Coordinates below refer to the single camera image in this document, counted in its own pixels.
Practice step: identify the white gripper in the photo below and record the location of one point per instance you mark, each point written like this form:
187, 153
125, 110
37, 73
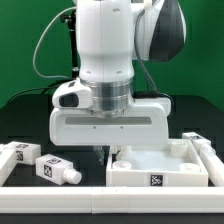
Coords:
143, 124

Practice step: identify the white square table top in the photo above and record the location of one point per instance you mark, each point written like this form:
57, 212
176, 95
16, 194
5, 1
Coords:
176, 164

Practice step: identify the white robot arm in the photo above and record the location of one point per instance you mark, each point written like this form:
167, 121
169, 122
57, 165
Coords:
99, 108

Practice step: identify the white front fence rail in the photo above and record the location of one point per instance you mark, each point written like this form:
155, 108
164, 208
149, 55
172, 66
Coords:
98, 200

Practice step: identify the white fence rail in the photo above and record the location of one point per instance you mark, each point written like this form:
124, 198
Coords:
213, 165
8, 161
98, 200

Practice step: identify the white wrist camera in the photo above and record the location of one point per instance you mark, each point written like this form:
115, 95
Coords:
72, 94

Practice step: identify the white left fence rail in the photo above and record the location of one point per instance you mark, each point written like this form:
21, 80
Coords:
8, 161

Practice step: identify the white right fence rail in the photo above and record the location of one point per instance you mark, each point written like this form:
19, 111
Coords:
213, 165

